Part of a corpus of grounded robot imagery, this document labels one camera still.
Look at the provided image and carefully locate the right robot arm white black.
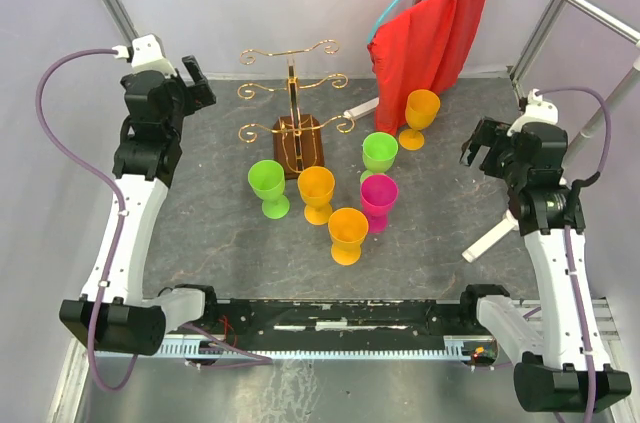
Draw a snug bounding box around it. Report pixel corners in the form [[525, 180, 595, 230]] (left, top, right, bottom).
[[457, 118, 632, 421]]

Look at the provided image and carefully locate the magenta wine glass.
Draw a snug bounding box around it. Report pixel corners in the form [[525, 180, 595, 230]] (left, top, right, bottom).
[[360, 174, 399, 234]]

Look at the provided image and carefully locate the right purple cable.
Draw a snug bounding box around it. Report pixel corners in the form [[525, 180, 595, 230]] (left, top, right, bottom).
[[519, 86, 614, 423]]

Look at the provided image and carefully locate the green wine glass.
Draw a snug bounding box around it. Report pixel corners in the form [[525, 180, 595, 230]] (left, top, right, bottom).
[[360, 132, 399, 183], [248, 159, 290, 219]]

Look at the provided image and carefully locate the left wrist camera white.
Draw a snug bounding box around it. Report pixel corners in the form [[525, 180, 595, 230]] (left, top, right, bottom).
[[112, 34, 177, 77]]

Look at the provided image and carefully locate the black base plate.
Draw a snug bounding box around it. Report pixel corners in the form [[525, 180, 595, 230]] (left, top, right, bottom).
[[196, 299, 493, 347]]

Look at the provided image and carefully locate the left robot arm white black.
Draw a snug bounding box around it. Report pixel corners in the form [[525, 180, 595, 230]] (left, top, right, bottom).
[[59, 55, 221, 356]]

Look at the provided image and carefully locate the metal clothes rail stand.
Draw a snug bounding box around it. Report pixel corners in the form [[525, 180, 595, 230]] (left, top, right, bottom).
[[460, 0, 640, 263]]

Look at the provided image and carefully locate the white cable duct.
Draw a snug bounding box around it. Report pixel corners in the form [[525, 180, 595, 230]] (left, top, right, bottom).
[[94, 333, 499, 362]]

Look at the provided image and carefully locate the red cloth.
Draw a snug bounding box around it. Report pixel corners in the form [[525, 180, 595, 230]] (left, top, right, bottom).
[[368, 0, 486, 135]]

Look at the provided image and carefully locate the orange wine glass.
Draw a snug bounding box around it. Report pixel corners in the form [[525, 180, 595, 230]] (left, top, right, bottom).
[[297, 166, 335, 226], [398, 89, 441, 151], [328, 207, 369, 266]]

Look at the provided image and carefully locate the gold wine glass rack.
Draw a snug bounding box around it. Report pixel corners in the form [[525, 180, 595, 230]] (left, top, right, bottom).
[[237, 39, 356, 179]]

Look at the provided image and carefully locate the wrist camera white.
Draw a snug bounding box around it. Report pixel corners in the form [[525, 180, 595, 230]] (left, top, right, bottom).
[[112, 34, 177, 77], [507, 89, 559, 136]]

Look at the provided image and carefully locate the orange wine glass front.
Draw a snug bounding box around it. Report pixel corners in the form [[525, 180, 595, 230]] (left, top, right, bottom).
[[328, 207, 369, 266]]

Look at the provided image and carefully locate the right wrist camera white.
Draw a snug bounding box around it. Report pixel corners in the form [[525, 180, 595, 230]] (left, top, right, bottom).
[[507, 89, 559, 136]]

